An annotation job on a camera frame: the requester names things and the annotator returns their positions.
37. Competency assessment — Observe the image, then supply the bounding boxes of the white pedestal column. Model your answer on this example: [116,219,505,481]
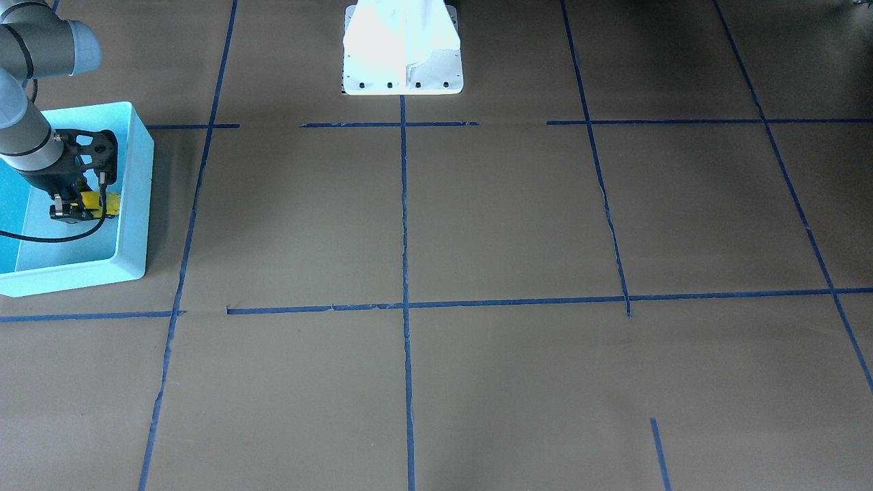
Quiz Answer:
[341,1,464,96]

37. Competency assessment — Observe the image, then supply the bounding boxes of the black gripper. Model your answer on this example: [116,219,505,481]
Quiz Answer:
[18,160,96,222]

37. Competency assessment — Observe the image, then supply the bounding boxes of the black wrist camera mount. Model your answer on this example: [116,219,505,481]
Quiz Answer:
[55,130,118,185]

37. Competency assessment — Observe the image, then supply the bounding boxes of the yellow beetle toy car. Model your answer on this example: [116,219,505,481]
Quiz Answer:
[80,192,121,220]

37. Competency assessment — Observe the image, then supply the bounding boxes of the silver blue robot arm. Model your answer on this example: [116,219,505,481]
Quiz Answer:
[1,1,102,217]

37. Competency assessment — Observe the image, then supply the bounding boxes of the black camera cable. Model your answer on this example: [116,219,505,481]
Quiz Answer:
[0,174,110,244]

